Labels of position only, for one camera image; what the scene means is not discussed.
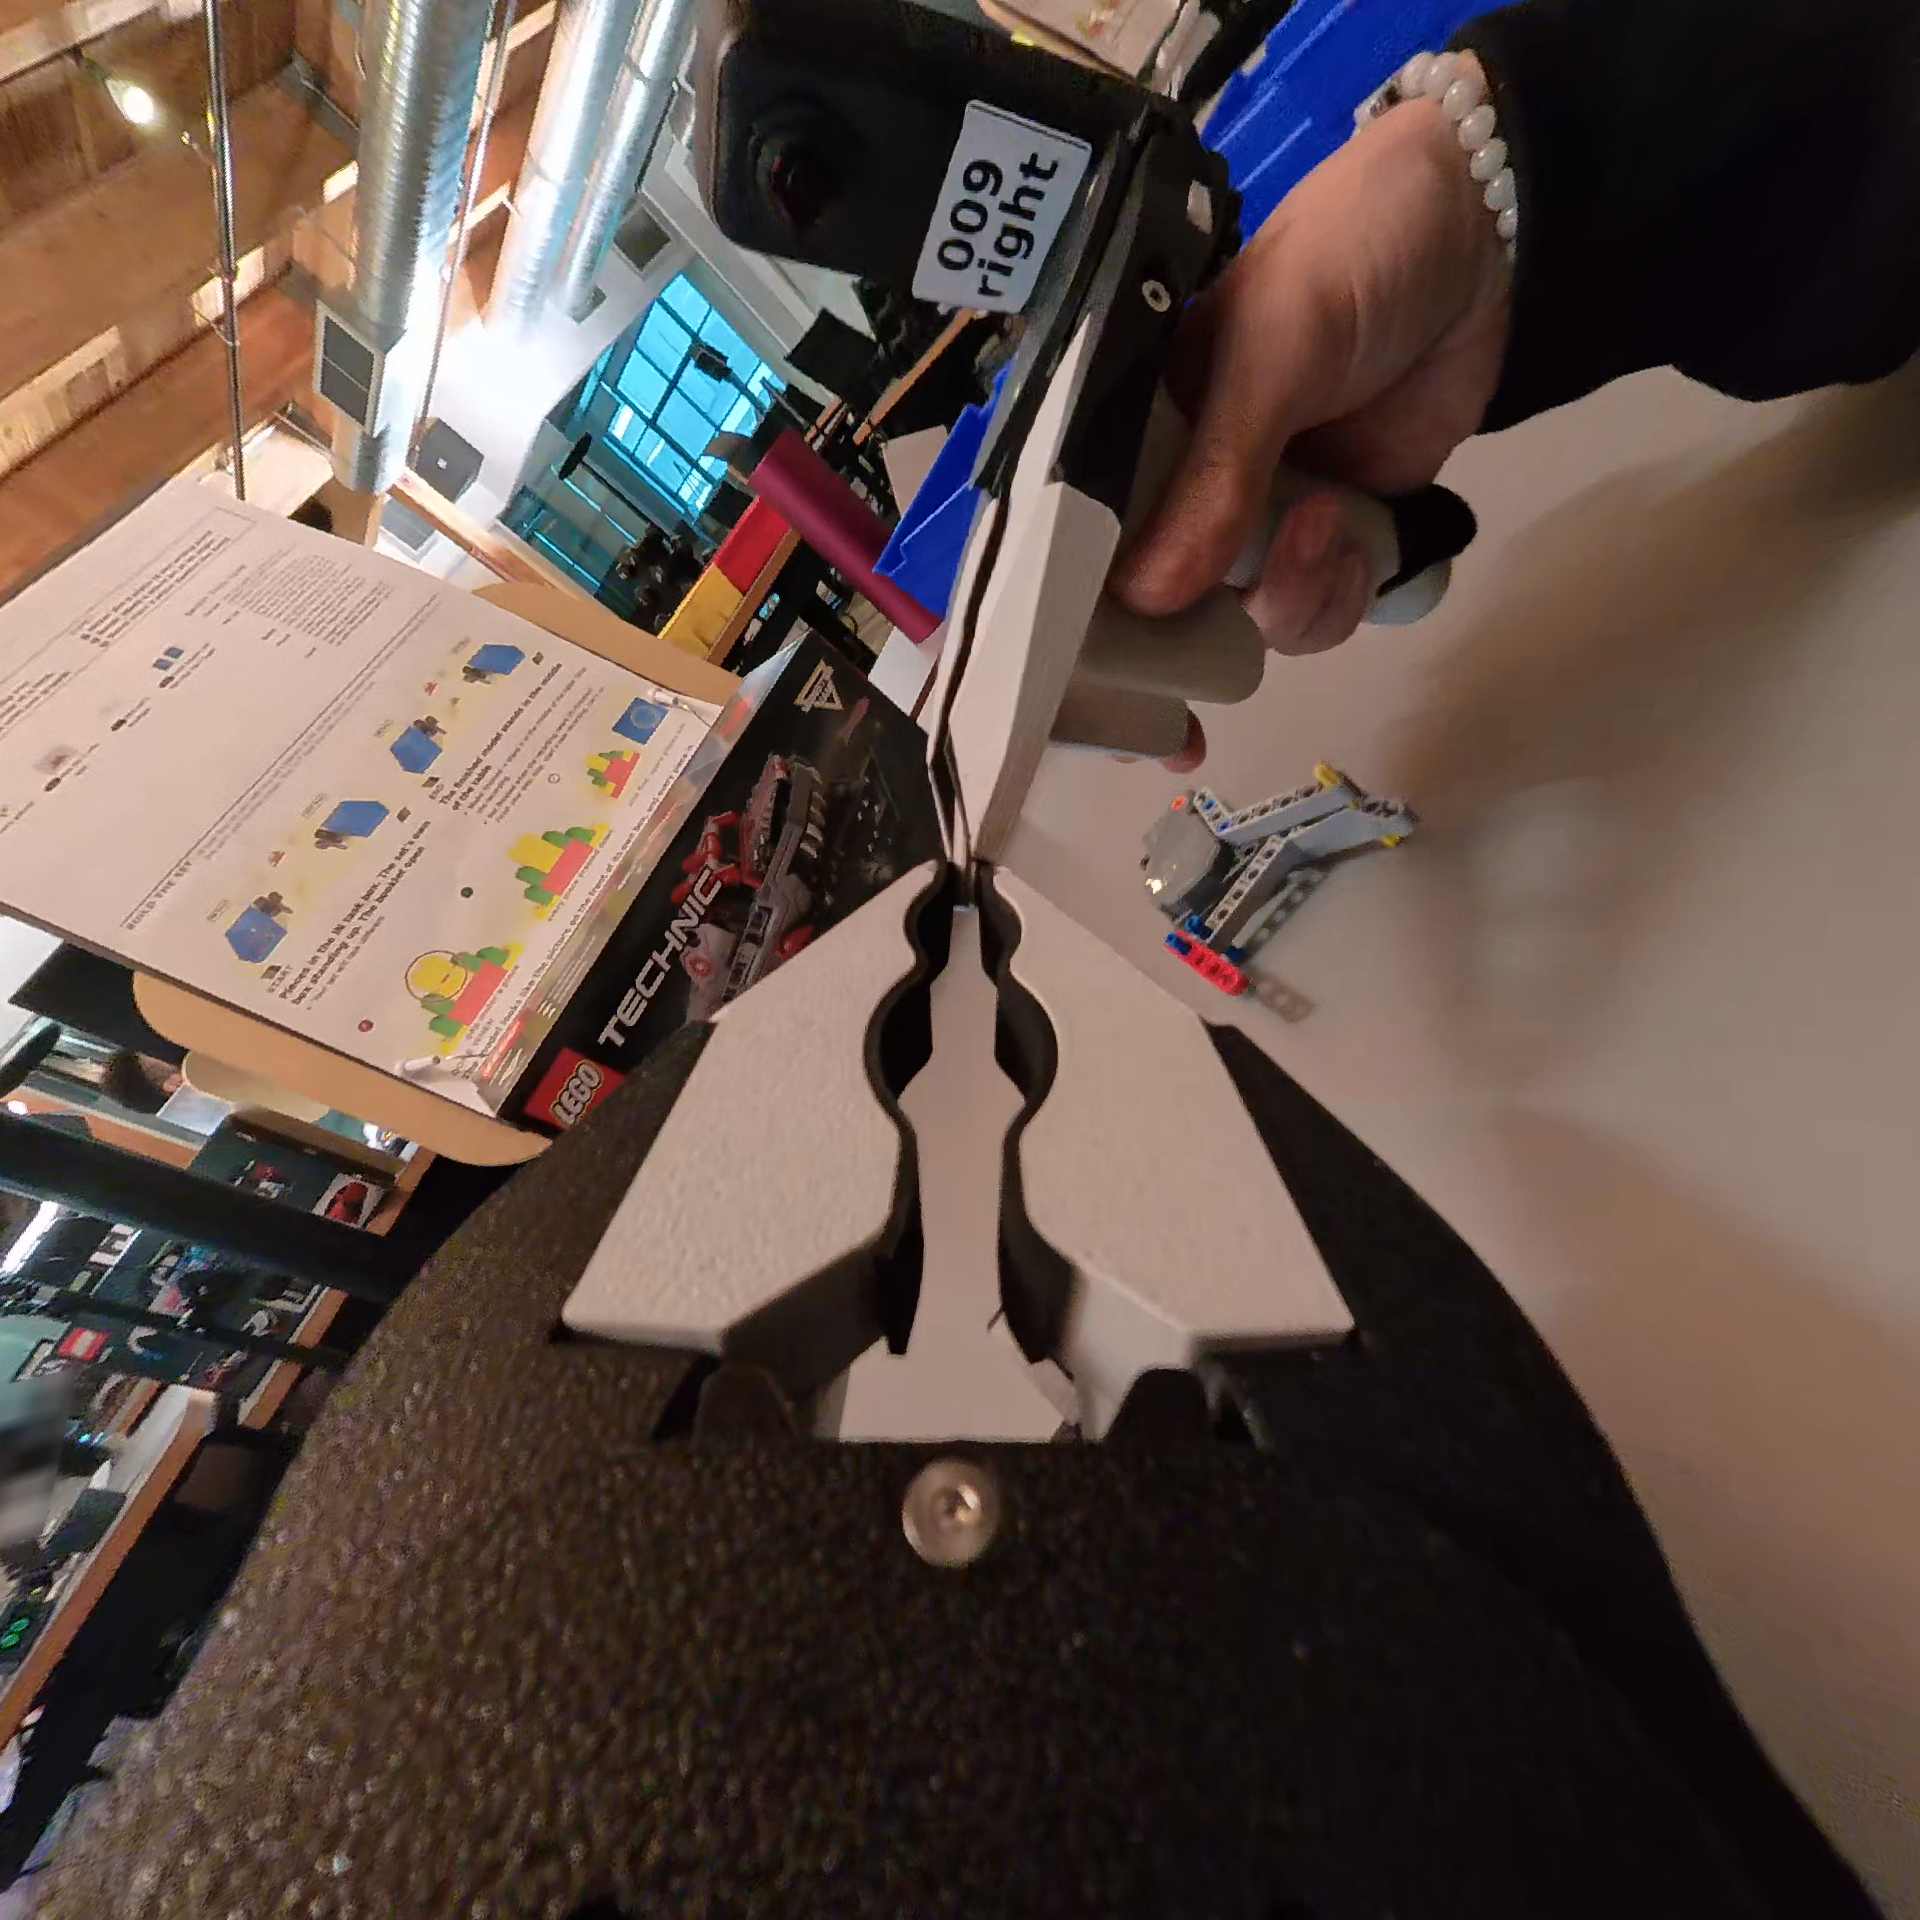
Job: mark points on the maroon cylinder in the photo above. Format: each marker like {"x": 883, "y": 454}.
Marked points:
{"x": 832, "y": 525}

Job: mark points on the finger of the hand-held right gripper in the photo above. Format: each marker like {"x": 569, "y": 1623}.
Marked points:
{"x": 933, "y": 734}
{"x": 1037, "y": 645}

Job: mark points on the person's right hand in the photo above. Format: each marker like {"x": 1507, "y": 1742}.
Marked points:
{"x": 1349, "y": 331}

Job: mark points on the cardboard instruction board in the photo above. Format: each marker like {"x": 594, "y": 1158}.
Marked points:
{"x": 301, "y": 750}

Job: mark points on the small grey lego piece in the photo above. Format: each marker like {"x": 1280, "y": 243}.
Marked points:
{"x": 1282, "y": 997}

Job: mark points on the thin metal rod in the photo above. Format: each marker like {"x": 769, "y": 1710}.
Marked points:
{"x": 230, "y": 224}

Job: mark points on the person's right forearm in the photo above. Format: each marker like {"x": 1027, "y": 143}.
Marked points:
{"x": 1695, "y": 181}

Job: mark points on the large yellow red brick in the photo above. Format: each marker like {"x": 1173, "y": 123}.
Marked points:
{"x": 734, "y": 585}

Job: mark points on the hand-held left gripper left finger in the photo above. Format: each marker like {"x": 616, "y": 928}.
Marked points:
{"x": 751, "y": 1185}

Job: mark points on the silver ventilation duct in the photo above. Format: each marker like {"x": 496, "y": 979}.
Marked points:
{"x": 599, "y": 135}
{"x": 411, "y": 181}

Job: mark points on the black lego set box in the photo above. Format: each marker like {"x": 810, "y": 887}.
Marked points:
{"x": 704, "y": 901}

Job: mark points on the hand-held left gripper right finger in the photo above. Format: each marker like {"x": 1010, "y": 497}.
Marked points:
{"x": 1185, "y": 1185}

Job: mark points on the large window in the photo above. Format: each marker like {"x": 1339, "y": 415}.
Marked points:
{"x": 662, "y": 389}

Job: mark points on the grey lego assembly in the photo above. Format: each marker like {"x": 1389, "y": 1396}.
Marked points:
{"x": 1245, "y": 870}

